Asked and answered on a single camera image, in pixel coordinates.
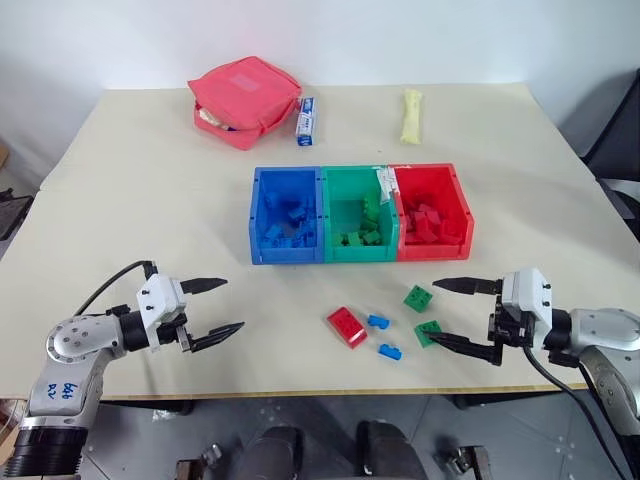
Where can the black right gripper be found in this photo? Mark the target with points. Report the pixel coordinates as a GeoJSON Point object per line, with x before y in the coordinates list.
{"type": "Point", "coordinates": [507, 327]}

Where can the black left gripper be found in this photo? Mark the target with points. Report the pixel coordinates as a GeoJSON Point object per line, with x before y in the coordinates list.
{"type": "Point", "coordinates": [182, 332]}

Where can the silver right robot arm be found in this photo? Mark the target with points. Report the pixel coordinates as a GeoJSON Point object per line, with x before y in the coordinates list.
{"type": "Point", "coordinates": [600, 340]}

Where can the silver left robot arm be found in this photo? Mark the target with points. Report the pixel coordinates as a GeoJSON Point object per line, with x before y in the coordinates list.
{"type": "Point", "coordinates": [75, 345]}

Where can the green square building block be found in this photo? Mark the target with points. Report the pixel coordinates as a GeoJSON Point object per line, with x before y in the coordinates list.
{"type": "Point", "coordinates": [418, 297]}
{"type": "Point", "coordinates": [425, 336]}

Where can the small blue building block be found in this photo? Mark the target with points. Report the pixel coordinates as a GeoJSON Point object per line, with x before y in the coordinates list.
{"type": "Point", "coordinates": [390, 352]}
{"type": "Point", "coordinates": [378, 321]}

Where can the blue plastic bin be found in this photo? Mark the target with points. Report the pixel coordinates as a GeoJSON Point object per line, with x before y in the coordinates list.
{"type": "Point", "coordinates": [260, 220]}

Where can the large red building block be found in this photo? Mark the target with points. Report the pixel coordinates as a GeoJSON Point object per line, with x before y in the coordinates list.
{"type": "Point", "coordinates": [346, 325]}

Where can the red plastic bin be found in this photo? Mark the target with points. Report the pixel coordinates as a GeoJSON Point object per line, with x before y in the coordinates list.
{"type": "Point", "coordinates": [450, 195]}

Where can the white paper label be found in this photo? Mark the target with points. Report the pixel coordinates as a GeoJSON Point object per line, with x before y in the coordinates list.
{"type": "Point", "coordinates": [386, 186]}

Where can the dark rounded shape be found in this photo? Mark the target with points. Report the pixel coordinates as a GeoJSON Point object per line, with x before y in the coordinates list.
{"type": "Point", "coordinates": [275, 452]}
{"type": "Point", "coordinates": [385, 450]}

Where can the green plastic bin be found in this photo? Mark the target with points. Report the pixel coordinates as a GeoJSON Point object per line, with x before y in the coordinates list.
{"type": "Point", "coordinates": [345, 210]}

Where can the pale yellow packet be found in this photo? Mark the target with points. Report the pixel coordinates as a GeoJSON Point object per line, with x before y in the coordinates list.
{"type": "Point", "coordinates": [412, 117]}

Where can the blue and white carton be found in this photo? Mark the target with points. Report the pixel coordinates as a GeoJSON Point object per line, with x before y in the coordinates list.
{"type": "Point", "coordinates": [306, 122]}

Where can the pink fabric zip bag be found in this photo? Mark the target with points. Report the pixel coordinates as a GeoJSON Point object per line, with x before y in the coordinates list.
{"type": "Point", "coordinates": [245, 95]}

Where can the black office chair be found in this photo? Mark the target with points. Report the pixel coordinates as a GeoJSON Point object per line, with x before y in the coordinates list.
{"type": "Point", "coordinates": [617, 145]}

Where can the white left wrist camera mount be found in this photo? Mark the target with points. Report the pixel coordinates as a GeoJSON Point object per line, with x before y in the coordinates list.
{"type": "Point", "coordinates": [157, 295]}

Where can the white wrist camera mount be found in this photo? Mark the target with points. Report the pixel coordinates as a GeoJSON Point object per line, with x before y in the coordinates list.
{"type": "Point", "coordinates": [157, 295]}
{"type": "Point", "coordinates": [530, 295]}

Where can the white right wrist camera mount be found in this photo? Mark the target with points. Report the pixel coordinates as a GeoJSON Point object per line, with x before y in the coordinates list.
{"type": "Point", "coordinates": [530, 295]}

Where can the metal floor bracket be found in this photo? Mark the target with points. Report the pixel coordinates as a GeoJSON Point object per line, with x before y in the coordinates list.
{"type": "Point", "coordinates": [197, 462]}
{"type": "Point", "coordinates": [465, 460]}

